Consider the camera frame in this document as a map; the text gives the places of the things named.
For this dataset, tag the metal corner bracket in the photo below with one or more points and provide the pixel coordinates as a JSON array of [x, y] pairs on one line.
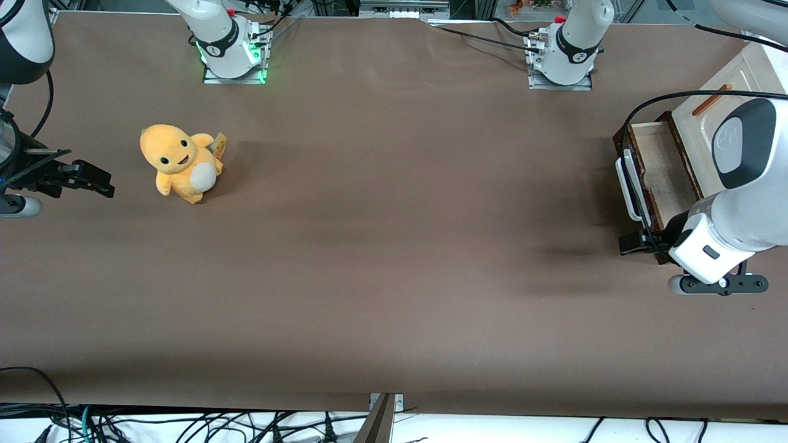
[[397, 401]]

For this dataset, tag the brown table cover sheet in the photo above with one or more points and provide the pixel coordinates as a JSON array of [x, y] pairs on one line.
[[394, 246]]

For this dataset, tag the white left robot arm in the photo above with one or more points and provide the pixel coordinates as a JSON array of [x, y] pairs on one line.
[[575, 37]]

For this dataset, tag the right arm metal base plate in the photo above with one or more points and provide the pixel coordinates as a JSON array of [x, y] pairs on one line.
[[234, 80]]

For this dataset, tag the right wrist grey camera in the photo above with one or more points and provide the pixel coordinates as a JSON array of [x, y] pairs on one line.
[[21, 206]]

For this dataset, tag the dark angled bar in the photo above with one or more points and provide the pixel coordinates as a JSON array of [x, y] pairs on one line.
[[375, 424]]

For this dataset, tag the grey metal frame part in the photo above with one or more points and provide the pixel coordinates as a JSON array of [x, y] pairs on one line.
[[403, 11]]

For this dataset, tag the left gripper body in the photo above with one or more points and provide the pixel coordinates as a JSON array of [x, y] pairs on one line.
[[671, 226]]

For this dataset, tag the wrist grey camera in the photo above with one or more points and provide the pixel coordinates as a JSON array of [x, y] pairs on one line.
[[21, 206], [677, 284]]

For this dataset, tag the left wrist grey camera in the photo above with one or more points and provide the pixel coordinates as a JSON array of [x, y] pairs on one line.
[[677, 284]]

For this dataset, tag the yellow plush toy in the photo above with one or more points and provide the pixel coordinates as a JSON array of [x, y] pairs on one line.
[[178, 160]]

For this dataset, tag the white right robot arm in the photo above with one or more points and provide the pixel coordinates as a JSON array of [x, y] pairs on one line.
[[215, 37]]

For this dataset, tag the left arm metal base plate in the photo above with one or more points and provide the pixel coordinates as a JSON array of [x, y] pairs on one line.
[[560, 86]]

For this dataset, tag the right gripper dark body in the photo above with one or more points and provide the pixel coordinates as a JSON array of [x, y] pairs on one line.
[[32, 170]]

